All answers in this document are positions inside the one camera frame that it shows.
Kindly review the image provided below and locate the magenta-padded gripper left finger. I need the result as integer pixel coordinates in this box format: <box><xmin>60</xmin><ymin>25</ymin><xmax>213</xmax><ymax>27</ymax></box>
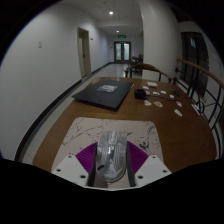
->
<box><xmin>51</xmin><ymin>141</ymin><xmax>101</xmax><ymax>188</ymax></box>

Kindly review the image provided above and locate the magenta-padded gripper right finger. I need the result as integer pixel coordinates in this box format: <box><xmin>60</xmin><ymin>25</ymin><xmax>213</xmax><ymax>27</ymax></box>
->
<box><xmin>125</xmin><ymin>141</ymin><xmax>173</xmax><ymax>188</ymax></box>

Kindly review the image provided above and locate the transparent grey computer mouse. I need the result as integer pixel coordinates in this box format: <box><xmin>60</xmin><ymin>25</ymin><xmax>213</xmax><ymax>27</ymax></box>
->
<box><xmin>95</xmin><ymin>130</ymin><xmax>128</xmax><ymax>183</ymax></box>

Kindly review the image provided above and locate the small black charger block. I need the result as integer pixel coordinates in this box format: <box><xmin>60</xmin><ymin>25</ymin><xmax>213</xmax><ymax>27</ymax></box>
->
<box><xmin>134</xmin><ymin>88</ymin><xmax>147</xmax><ymax>100</ymax></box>

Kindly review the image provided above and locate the closed black laptop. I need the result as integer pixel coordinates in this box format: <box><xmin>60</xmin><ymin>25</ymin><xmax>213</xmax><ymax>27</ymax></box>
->
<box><xmin>71</xmin><ymin>78</ymin><xmax>135</xmax><ymax>112</ymax></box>

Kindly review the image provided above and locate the wooden armchair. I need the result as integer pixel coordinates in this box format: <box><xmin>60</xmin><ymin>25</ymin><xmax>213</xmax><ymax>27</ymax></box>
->
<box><xmin>124</xmin><ymin>63</ymin><xmax>174</xmax><ymax>84</ymax></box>

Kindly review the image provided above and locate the dark wooden chair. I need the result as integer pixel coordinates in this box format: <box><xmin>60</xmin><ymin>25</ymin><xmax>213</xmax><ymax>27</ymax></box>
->
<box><xmin>129</xmin><ymin>54</ymin><xmax>144</xmax><ymax>66</ymax></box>

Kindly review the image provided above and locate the black railing with wooden handrail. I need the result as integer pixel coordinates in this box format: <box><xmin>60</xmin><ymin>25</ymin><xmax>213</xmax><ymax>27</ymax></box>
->
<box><xmin>174</xmin><ymin>58</ymin><xmax>224</xmax><ymax>141</ymax></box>

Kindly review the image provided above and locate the dark framed window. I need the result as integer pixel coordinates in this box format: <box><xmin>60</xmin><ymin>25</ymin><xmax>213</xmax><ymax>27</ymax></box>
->
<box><xmin>181</xmin><ymin>31</ymin><xmax>209</xmax><ymax>98</ymax></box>

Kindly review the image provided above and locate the open side doorway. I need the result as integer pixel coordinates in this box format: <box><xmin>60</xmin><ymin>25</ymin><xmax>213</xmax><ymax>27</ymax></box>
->
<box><xmin>77</xmin><ymin>27</ymin><xmax>93</xmax><ymax>79</ymax></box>

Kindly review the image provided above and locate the glass double door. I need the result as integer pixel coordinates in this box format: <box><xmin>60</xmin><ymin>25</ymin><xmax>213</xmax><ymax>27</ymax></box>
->
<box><xmin>113</xmin><ymin>40</ymin><xmax>132</xmax><ymax>64</ymax></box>

